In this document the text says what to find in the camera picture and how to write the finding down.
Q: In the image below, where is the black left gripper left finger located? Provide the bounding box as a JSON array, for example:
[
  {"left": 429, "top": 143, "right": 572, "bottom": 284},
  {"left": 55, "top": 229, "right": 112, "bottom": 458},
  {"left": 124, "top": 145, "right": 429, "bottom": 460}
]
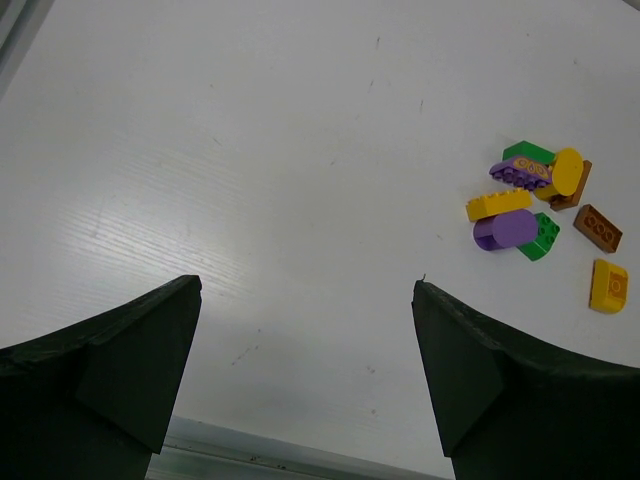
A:
[{"left": 1, "top": 275, "right": 202, "bottom": 479}]

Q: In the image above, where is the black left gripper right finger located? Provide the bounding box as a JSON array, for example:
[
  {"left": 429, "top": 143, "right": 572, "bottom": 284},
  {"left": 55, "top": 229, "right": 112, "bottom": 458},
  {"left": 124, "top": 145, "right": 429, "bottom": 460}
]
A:
[{"left": 412, "top": 281, "right": 639, "bottom": 479}]

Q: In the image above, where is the green curved lego brick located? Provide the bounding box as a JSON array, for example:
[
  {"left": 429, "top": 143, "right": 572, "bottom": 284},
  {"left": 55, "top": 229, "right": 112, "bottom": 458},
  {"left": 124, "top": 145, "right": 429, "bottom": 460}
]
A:
[
  {"left": 517, "top": 212, "right": 561, "bottom": 261},
  {"left": 502, "top": 140, "right": 555, "bottom": 165}
]

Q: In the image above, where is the purple butterfly lego brick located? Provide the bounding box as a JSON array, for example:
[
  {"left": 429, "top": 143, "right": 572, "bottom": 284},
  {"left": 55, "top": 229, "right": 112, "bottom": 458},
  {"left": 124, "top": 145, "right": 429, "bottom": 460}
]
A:
[{"left": 489, "top": 156, "right": 552, "bottom": 191}]

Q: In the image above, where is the yellow curved lego brick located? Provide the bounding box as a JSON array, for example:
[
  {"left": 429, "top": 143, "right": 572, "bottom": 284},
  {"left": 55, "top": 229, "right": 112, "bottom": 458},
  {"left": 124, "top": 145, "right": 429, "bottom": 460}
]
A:
[{"left": 589, "top": 259, "right": 629, "bottom": 314}]

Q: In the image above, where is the purple round lego brick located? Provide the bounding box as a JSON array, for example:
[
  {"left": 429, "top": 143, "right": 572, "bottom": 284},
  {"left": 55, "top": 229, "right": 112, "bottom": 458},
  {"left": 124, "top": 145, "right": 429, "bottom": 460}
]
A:
[{"left": 473, "top": 209, "right": 538, "bottom": 251}]

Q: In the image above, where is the yellow rectangular lego brick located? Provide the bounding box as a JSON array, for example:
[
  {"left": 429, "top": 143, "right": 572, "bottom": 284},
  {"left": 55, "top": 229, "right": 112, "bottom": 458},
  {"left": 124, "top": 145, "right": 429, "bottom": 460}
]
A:
[{"left": 466, "top": 188, "right": 533, "bottom": 222}]

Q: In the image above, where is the brown flat lego brick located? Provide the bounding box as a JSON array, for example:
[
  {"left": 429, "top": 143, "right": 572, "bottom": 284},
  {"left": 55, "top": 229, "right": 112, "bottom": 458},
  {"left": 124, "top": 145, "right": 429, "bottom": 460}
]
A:
[{"left": 573, "top": 204, "right": 623, "bottom": 253}]

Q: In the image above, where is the brown flat lego plate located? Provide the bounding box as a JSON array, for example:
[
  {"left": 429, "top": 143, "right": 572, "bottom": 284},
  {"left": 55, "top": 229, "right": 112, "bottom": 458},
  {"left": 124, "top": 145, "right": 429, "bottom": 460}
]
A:
[{"left": 550, "top": 160, "right": 592, "bottom": 211}]

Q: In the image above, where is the yellow round lego brick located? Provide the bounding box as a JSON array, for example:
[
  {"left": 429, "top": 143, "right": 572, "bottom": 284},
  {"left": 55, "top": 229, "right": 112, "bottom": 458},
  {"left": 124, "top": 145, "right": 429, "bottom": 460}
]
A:
[{"left": 534, "top": 148, "right": 584, "bottom": 202}]

